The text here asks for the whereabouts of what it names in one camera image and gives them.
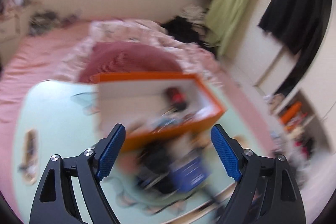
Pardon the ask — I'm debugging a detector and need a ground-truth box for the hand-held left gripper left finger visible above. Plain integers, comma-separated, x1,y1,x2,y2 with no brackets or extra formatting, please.
29,123,126,224

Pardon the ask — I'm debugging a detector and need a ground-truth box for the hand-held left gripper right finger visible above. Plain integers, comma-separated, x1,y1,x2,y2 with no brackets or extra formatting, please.
211,124,306,224

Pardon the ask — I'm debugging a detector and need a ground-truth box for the blue tin case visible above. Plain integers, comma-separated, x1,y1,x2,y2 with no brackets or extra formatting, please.
168,156,214,193

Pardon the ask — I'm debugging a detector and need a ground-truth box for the black lace garment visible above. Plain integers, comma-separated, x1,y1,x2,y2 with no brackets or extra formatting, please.
136,142,179,193

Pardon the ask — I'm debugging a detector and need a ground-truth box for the orange cardboard box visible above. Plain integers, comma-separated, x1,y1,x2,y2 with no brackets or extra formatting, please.
92,72,227,153

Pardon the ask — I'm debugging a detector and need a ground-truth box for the mint green desk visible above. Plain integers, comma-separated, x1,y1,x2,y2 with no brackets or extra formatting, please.
13,80,265,218

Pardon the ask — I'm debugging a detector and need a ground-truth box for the dark red object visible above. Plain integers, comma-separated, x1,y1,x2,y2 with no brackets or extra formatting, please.
164,88,188,109

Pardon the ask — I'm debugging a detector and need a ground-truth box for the orange item on shelf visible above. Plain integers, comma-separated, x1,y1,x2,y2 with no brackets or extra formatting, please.
281,102,301,125

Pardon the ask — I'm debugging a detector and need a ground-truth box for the pink bed sheet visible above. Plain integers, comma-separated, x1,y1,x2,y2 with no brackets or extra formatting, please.
0,22,93,123

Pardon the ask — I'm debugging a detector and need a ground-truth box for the pink quilt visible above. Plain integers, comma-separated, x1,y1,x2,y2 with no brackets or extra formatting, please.
60,19,223,84

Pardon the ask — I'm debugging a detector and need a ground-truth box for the pile of black clothes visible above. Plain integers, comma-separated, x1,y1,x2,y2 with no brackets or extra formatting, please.
161,17,211,49

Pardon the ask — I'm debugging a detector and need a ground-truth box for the pile of white clothes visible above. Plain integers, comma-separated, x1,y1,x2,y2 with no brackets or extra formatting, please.
181,5,208,20

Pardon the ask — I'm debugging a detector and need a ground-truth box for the dark clutter on sill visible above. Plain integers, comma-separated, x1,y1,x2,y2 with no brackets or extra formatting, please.
28,11,82,31

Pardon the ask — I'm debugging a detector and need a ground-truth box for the green curtain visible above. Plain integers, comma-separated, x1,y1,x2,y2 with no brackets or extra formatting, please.
205,0,263,56

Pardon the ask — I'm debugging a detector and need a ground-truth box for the black hanging garment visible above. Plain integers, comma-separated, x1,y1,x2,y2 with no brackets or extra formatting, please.
259,0,333,96

